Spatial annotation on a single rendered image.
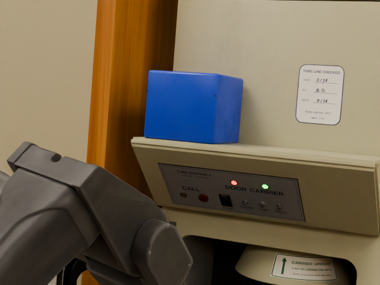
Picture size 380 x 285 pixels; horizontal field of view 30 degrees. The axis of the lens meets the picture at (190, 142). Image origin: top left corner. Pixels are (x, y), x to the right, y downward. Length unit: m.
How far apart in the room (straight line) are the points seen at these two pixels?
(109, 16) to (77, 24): 0.65
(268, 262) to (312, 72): 0.28
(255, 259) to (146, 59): 0.34
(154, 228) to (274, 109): 0.47
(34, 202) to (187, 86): 0.45
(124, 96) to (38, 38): 0.70
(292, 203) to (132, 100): 0.29
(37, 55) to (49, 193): 1.21
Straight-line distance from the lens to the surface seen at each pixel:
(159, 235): 0.54
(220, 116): 0.91
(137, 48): 1.05
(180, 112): 0.91
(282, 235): 0.99
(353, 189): 0.87
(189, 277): 1.09
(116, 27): 0.99
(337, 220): 0.93
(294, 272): 1.02
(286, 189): 0.90
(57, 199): 0.49
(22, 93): 1.72
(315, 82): 0.97
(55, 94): 1.66
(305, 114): 0.97
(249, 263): 1.05
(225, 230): 1.02
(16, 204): 0.50
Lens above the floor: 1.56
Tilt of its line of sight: 3 degrees down
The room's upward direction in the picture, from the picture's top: 4 degrees clockwise
